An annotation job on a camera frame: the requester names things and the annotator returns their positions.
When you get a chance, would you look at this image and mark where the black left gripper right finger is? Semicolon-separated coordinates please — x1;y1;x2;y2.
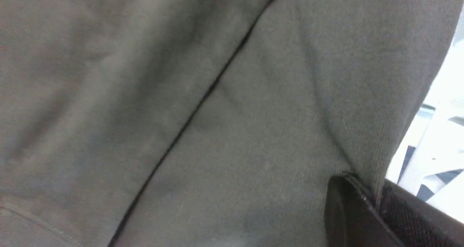
380;180;464;247

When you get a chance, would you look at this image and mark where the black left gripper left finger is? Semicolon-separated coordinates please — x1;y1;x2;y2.
325;174;404;247

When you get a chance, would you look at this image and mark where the dark gray long-sleeve shirt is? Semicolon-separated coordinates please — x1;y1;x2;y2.
1;0;463;247

